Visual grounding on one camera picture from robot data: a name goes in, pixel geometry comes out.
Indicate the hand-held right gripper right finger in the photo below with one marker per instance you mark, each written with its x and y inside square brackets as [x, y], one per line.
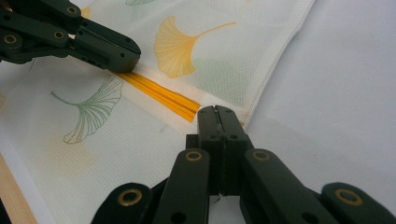
[239, 155]

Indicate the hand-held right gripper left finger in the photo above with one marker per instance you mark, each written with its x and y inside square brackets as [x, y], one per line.
[204, 149]

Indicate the white table mat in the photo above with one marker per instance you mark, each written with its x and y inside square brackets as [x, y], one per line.
[336, 93]

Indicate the white leaf-print mesh laundry bag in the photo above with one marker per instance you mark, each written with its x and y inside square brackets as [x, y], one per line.
[186, 56]

